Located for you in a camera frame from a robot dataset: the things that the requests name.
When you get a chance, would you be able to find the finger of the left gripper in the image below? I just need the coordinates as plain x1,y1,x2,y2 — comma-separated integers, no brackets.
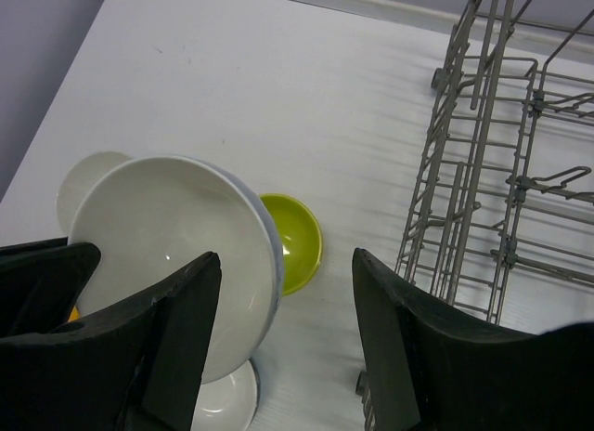
1,238,101,336

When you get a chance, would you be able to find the white bowl stack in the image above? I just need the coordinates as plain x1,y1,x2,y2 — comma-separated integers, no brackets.
56,151,131,235

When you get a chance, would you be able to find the orange bowl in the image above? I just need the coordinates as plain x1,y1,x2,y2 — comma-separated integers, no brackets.
68,307,80,322

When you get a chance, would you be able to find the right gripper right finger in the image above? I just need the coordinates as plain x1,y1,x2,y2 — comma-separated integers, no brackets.
352,248,593,430

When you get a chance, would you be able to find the white bowl red rim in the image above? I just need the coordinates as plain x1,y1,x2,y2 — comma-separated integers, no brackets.
190,359,260,431

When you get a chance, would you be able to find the green bowl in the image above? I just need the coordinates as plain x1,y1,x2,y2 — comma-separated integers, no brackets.
260,193,324,296

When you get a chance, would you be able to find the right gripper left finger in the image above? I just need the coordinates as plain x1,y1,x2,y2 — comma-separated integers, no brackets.
1,252,221,430

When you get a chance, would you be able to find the grey wire dish rack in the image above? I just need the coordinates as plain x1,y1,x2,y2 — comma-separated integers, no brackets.
355,0,594,431

